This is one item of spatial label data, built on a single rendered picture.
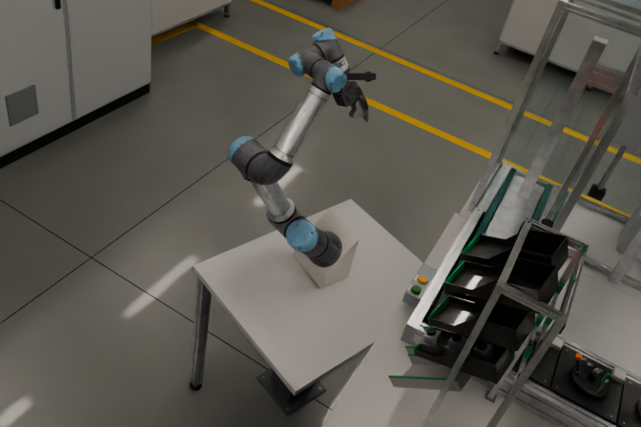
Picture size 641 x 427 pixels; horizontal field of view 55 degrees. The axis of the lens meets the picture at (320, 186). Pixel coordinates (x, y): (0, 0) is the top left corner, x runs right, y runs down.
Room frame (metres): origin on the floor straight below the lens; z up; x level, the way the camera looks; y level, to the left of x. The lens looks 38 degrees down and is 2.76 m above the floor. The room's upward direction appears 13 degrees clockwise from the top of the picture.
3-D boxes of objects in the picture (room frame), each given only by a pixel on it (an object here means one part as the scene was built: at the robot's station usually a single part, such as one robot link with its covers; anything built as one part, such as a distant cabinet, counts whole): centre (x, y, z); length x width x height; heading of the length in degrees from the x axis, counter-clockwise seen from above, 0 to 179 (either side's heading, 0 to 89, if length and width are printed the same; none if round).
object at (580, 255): (1.30, -0.66, 1.26); 0.36 x 0.21 x 0.80; 159
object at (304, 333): (1.82, -0.12, 0.84); 0.90 x 0.70 x 0.03; 138
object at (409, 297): (1.84, -0.50, 0.93); 0.21 x 0.07 x 0.06; 159
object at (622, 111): (1.80, -0.88, 1.46); 0.03 x 0.03 x 1.00; 69
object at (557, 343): (1.59, -0.91, 1.01); 0.24 x 0.24 x 0.13; 69
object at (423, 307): (1.99, -0.63, 0.91); 0.89 x 0.06 x 0.11; 159
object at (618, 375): (1.50, -1.14, 1.01); 0.24 x 0.24 x 0.13; 69
